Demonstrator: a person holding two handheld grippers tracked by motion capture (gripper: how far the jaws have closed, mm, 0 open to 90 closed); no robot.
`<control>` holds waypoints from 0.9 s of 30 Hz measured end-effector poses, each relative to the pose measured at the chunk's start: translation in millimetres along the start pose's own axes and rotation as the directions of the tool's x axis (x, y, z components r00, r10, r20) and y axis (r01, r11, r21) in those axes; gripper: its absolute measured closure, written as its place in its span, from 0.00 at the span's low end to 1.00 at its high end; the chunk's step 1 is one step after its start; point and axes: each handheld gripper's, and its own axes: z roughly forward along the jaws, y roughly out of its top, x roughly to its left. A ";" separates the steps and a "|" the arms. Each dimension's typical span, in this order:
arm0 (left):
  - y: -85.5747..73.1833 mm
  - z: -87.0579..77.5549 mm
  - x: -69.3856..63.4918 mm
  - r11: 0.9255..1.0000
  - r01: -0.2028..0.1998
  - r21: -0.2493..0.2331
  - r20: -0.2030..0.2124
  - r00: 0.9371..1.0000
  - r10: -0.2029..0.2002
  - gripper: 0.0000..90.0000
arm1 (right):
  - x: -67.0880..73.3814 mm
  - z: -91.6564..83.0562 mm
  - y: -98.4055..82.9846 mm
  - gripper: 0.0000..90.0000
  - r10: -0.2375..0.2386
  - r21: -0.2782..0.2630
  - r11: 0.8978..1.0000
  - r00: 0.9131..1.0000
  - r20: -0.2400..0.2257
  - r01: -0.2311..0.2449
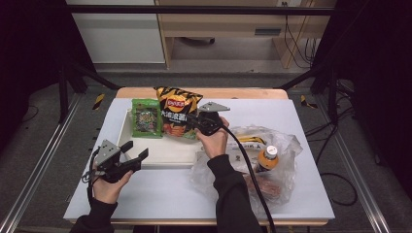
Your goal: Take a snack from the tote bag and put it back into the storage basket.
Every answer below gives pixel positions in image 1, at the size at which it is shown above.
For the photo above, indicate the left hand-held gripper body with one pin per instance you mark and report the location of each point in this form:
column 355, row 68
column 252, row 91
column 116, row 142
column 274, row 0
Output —
column 108, row 161

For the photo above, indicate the metal floor rail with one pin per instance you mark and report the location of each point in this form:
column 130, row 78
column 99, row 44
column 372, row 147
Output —
column 356, row 168
column 42, row 158

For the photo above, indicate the black horizontal bar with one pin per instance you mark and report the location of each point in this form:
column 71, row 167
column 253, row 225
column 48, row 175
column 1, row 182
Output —
column 194, row 10

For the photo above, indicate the white plastic tray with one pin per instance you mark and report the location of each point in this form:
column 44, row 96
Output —
column 162, row 152

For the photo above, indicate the yellow black floor tape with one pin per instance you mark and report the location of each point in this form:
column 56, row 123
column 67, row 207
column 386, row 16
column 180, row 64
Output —
column 306, row 102
column 98, row 101

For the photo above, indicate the orange juice bottle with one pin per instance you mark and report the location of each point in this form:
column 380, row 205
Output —
column 268, row 158

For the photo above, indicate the white cabinet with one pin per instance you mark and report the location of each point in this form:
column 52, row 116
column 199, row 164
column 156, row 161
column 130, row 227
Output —
column 120, row 35

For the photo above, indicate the white table sheet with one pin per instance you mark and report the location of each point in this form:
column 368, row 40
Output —
column 162, row 194

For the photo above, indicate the clear plastic bag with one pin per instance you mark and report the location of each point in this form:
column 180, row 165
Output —
column 285, row 152

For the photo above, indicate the black yellow chips bag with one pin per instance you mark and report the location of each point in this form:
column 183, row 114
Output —
column 176, row 113

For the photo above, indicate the green snack packet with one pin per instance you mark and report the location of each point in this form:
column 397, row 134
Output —
column 146, row 118

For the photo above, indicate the black metal stand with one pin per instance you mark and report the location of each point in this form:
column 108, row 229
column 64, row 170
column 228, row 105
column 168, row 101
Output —
column 69, row 84
column 324, row 81

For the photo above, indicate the person's right hand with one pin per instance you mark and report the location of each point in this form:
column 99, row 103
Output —
column 215, row 144

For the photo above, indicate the person's left hand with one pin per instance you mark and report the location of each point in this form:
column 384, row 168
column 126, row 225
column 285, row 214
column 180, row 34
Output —
column 108, row 192

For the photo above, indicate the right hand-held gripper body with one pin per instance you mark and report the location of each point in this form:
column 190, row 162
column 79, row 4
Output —
column 209, row 121

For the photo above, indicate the wooden desk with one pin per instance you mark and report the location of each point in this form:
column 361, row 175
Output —
column 226, row 22

